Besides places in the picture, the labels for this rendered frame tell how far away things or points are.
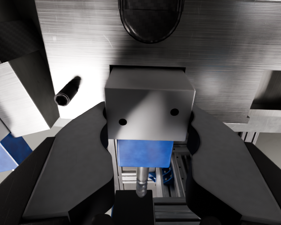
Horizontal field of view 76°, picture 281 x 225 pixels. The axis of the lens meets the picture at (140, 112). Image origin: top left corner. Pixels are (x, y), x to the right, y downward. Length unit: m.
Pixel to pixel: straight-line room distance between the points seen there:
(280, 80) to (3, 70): 0.25
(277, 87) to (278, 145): 1.45
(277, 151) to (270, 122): 1.37
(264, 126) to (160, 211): 0.36
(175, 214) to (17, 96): 0.47
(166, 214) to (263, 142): 1.14
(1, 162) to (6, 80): 0.10
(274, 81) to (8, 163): 0.28
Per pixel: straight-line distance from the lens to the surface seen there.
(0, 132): 0.23
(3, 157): 0.25
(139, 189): 0.19
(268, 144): 1.60
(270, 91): 0.20
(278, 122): 0.32
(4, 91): 0.22
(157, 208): 0.56
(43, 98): 0.22
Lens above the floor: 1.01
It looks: 61 degrees down
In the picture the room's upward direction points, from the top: 180 degrees counter-clockwise
